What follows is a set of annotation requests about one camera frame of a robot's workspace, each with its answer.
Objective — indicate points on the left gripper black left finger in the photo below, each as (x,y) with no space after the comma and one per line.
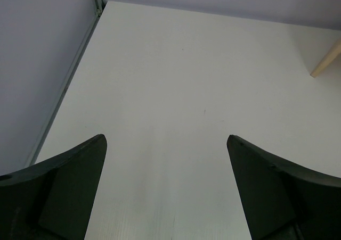
(53,199)

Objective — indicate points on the wooden two-tier shelf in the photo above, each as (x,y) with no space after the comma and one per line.
(329,57)

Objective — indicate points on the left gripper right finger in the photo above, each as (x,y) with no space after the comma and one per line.
(282,199)

